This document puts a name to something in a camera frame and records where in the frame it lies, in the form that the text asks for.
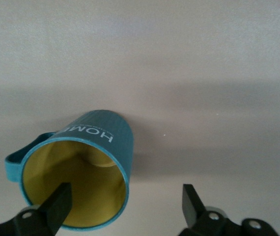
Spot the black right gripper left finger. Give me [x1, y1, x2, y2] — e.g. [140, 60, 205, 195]
[0, 182, 72, 236]

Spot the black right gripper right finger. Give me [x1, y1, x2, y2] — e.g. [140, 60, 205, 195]
[182, 183, 278, 236]

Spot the teal cup yellow inside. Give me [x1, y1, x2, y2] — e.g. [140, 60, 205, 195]
[4, 109, 134, 231]

